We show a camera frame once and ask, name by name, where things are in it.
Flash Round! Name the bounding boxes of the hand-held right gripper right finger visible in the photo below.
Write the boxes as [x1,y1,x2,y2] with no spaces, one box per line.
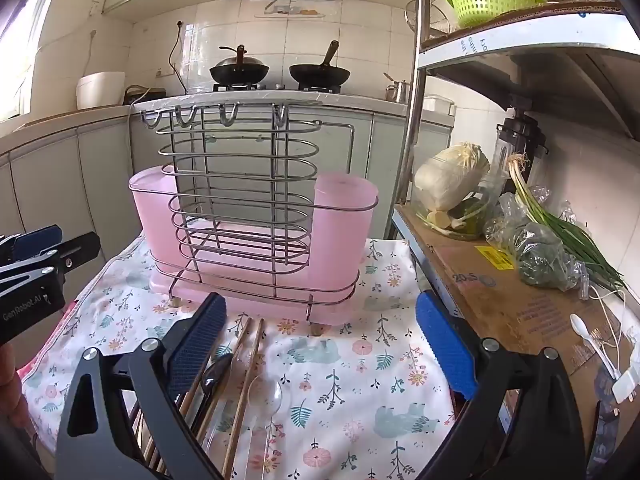
[416,290,586,480]

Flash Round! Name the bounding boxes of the black spoon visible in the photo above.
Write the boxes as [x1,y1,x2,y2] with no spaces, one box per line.
[192,354,235,461]

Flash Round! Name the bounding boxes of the black wok with lid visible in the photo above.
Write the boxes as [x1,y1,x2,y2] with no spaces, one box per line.
[209,44,271,86]

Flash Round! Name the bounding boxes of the metal wire rack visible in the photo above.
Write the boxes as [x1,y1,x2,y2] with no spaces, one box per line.
[129,102,361,336]

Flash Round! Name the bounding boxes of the floral tablecloth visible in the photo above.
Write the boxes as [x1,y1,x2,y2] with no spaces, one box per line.
[17,235,468,480]

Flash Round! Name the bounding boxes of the black blender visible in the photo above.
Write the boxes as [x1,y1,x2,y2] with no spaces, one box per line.
[492,107,548,196]

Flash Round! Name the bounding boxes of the cardboard sheet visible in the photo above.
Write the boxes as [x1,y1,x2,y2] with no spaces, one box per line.
[400,204,640,413]

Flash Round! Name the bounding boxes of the metal skimmer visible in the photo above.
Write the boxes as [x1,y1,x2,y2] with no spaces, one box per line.
[404,0,453,36]

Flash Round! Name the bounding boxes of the metal kettle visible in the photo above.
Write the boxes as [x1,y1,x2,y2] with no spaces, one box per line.
[384,72,412,103]

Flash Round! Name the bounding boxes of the white plastic spoon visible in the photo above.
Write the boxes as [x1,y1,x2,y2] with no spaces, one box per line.
[570,312,618,380]

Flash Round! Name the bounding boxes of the napa cabbage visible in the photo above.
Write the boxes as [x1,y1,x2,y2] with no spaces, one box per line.
[414,141,492,212]

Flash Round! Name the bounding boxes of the plastic bag of greens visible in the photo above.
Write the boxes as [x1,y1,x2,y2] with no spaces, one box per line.
[484,192,591,301]

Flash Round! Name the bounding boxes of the light wooden chopstick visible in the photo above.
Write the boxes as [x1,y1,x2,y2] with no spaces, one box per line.
[144,430,168,476]

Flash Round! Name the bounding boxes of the clear bag of vegetables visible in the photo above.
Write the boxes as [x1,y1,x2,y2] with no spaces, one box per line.
[412,180,501,241]

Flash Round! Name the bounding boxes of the window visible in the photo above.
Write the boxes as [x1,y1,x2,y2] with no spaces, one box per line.
[0,0,51,121]

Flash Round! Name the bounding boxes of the pink plastic utensil holder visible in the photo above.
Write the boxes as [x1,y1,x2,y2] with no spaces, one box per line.
[129,165,379,322]

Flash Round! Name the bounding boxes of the brown wooden chopstick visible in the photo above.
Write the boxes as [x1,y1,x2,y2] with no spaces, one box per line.
[177,316,252,413]
[222,318,266,480]

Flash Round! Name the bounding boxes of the dark wooden chopstick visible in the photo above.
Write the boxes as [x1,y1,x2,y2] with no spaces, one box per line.
[131,402,151,461]

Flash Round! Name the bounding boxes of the person's left hand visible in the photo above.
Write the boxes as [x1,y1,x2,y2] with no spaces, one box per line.
[0,347,30,429]

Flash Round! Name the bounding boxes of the white container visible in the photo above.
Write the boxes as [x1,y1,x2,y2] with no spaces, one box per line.
[422,95,457,117]

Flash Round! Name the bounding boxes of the clear plastic spoon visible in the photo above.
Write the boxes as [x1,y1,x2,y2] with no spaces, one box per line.
[245,374,285,480]

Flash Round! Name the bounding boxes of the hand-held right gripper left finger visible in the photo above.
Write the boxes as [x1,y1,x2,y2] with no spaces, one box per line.
[55,291,228,480]

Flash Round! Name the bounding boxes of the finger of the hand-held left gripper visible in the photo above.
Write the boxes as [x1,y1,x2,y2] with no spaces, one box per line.
[0,232,102,286]
[0,226,64,261]

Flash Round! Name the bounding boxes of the black wall power cable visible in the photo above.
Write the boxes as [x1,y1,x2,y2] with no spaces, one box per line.
[167,20,188,93]

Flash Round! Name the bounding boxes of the white charger with cable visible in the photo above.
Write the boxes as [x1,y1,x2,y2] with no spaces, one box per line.
[585,280,640,405]

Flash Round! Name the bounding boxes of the kitchen base cabinets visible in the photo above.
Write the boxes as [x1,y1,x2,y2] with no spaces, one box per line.
[0,95,453,311]

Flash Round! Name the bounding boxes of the gas stove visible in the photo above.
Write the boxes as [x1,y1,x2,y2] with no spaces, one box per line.
[212,81,343,95]

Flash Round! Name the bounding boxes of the white rice cooker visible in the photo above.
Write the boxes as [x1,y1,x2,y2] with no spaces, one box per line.
[76,71,126,110]

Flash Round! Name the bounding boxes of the green onions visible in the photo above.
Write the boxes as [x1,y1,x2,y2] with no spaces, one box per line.
[506,154,626,291]

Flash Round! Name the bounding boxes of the metal shelf rack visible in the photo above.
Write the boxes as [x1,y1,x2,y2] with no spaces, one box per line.
[400,0,640,241]

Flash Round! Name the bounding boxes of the white power cord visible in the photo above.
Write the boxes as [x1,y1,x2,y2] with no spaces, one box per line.
[129,85,151,118]

